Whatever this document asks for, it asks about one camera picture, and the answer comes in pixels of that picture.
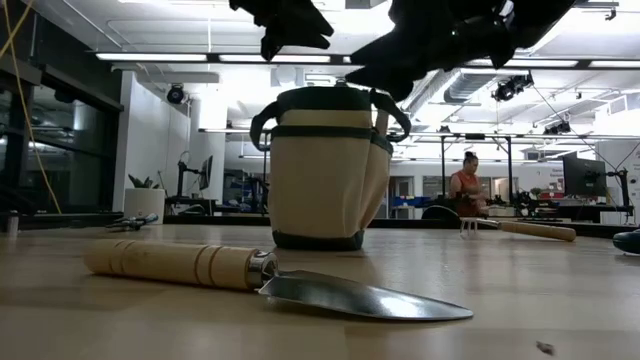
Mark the beige green-trimmed gardening bag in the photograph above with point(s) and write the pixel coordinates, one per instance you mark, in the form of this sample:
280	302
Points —
320	175

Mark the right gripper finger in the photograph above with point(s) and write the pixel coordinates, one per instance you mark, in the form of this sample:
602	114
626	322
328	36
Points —
390	82
382	52

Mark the white pot with plant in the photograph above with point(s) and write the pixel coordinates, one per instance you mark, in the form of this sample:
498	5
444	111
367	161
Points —
144	205

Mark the small dark scrap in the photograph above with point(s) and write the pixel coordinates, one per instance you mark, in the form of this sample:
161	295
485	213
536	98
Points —
545	348

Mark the black computer monitor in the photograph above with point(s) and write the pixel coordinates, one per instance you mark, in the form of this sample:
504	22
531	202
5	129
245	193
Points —
584	177

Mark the black ceiling camera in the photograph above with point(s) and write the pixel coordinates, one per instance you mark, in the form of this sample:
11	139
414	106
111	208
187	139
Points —
510	89
557	128
176	95

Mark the black office chair back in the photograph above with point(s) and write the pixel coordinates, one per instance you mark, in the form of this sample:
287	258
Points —
440	214

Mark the black metal rack frame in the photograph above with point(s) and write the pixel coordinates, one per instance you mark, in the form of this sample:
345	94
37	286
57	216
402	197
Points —
475	136

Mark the monitor on arm mount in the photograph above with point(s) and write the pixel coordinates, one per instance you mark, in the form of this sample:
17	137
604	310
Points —
205	172

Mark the black aluminium table frame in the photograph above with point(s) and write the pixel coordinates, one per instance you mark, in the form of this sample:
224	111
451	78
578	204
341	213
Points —
225	220

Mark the person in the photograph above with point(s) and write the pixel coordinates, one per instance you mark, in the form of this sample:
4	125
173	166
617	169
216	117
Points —
467	190

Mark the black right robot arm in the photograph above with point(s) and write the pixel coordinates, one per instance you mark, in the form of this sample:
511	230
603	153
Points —
540	15

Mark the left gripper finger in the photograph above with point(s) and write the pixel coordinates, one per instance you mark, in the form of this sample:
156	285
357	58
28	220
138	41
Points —
315	24
310	40

